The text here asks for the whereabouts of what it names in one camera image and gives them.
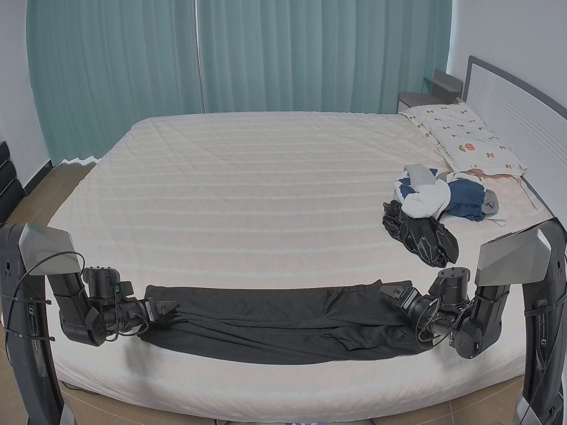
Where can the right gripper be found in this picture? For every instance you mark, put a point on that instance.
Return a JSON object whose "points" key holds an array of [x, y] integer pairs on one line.
{"points": [[416, 308]]}

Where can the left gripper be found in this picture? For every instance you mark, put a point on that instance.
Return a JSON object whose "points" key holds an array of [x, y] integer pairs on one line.
{"points": [[135, 315]]}

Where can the black T-shirt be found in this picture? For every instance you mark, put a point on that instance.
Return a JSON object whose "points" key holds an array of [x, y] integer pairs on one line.
{"points": [[265, 326]]}

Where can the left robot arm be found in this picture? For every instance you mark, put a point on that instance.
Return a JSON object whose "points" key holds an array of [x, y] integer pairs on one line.
{"points": [[26, 281]]}

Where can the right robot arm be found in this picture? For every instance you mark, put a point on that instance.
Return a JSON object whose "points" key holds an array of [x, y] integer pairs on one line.
{"points": [[514, 255]]}

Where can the pile of clothes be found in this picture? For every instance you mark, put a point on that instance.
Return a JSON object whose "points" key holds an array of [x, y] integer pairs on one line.
{"points": [[460, 193]]}

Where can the bed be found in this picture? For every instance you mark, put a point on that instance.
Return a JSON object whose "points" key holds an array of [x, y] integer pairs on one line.
{"points": [[265, 193]]}

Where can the black satin garment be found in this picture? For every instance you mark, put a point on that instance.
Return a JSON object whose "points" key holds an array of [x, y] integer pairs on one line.
{"points": [[425, 237]]}

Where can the white printed pillow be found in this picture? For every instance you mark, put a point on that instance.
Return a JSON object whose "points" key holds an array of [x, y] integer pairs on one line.
{"points": [[465, 135]]}

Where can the grey bedside table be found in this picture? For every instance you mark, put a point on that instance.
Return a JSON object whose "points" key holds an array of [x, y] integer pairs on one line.
{"points": [[416, 100]]}

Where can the blue-green curtain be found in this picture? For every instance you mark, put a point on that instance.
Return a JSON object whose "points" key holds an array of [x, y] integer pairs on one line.
{"points": [[332, 38], [110, 60]]}

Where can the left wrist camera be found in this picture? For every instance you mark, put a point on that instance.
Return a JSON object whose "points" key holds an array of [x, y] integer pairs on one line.
{"points": [[126, 289]]}

